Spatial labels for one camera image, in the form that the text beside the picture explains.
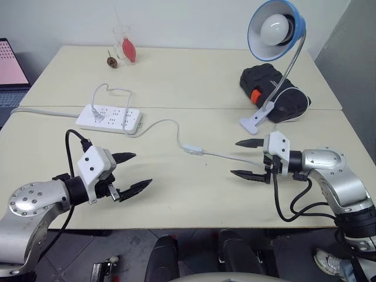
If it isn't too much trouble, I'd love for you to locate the white inline cord switch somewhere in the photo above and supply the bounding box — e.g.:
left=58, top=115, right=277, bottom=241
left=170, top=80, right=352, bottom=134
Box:
left=181, top=143, right=204, bottom=156

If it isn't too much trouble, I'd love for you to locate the red rubber bulb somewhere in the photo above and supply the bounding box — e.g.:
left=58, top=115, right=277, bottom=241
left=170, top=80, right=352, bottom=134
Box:
left=122, top=38, right=138, bottom=63

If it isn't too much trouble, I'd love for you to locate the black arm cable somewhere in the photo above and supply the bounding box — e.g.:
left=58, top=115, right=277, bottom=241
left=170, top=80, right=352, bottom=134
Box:
left=36, top=129, right=94, bottom=261
left=273, top=172, right=338, bottom=223

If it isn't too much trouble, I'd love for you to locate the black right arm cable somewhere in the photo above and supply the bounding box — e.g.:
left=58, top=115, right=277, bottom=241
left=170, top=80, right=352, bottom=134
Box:
left=273, top=172, right=338, bottom=223

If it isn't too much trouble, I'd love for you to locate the black metal caster frame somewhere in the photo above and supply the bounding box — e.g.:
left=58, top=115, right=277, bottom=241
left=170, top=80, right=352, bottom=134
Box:
left=89, top=255, right=120, bottom=282

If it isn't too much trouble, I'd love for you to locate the white round light bulb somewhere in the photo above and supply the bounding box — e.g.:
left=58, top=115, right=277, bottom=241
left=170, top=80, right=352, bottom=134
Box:
left=260, top=14, right=292, bottom=46

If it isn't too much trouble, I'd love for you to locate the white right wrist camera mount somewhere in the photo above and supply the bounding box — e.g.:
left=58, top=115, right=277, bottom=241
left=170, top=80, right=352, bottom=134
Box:
left=262, top=131, right=291, bottom=177

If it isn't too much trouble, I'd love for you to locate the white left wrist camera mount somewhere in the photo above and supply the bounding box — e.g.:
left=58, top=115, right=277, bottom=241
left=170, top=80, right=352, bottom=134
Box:
left=76, top=146, right=118, bottom=206

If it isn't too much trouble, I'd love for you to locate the small brown spinning top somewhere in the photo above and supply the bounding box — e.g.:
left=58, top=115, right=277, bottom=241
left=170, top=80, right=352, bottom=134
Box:
left=106, top=49, right=119, bottom=69

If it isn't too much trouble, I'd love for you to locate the white lamp power cord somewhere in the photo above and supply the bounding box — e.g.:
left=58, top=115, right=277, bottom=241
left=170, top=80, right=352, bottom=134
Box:
left=92, top=83, right=312, bottom=166

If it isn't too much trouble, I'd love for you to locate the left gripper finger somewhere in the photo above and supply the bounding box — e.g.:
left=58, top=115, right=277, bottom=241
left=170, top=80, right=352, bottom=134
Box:
left=118, top=178, right=153, bottom=203
left=111, top=152, right=137, bottom=170

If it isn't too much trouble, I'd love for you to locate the dark rounded shape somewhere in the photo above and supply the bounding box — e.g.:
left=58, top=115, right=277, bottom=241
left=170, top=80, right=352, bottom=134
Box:
left=217, top=229, right=267, bottom=278
left=145, top=234, right=180, bottom=282

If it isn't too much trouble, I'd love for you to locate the black pack with orange latch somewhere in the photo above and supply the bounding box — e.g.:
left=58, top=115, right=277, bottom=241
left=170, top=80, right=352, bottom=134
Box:
left=239, top=63, right=313, bottom=124

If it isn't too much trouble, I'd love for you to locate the white power plug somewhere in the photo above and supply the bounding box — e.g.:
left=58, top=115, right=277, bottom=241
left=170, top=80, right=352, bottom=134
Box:
left=90, top=108, right=105, bottom=123

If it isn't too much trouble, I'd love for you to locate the open laptop with pink screen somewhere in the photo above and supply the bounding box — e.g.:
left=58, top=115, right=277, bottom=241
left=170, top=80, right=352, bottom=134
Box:
left=0, top=38, right=32, bottom=130

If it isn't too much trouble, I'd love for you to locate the blue clip-on desk lamp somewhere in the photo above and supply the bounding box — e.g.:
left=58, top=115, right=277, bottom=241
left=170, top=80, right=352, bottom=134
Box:
left=239, top=0, right=308, bottom=135

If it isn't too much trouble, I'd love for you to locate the clear glass cup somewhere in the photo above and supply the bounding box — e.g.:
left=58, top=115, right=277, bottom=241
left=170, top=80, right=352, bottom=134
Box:
left=113, top=25, right=139, bottom=66

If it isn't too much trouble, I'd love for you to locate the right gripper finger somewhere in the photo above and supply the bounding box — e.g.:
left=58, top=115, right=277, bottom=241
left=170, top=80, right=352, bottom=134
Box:
left=234, top=138, right=265, bottom=149
left=230, top=169, right=267, bottom=184

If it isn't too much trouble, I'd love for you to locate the grey power strip cord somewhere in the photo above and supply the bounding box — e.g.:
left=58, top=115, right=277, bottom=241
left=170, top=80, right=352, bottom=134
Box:
left=10, top=107, right=82, bottom=119

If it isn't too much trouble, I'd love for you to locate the pale grey robot torso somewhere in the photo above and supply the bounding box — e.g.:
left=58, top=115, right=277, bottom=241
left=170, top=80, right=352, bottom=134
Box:
left=173, top=271, right=280, bottom=282

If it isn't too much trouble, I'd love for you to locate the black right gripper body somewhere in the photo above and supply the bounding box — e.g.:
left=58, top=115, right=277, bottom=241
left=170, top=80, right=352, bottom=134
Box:
left=263, top=152, right=284, bottom=184

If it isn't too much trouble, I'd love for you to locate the white sneaker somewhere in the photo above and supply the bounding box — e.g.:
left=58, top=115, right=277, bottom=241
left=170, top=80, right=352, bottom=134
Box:
left=313, top=249, right=353, bottom=282

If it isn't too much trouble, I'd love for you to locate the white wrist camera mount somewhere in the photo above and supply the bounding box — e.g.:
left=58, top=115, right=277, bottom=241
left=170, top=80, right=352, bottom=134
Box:
left=76, top=146, right=118, bottom=206
left=262, top=131, right=291, bottom=177

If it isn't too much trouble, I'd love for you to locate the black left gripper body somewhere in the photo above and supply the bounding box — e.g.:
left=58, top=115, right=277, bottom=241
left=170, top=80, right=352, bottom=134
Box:
left=95, top=173, right=122, bottom=203

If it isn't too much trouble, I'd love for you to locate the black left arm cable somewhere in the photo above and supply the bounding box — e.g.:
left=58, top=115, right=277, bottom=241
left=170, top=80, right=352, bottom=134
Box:
left=36, top=129, right=94, bottom=261

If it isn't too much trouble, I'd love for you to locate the thin white stick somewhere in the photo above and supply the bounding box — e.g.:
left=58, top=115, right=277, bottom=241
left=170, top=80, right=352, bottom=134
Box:
left=113, top=7, right=125, bottom=39

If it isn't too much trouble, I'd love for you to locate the white power strip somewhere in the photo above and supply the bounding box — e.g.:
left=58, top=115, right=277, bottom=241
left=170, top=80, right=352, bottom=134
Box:
left=75, top=104, right=144, bottom=135

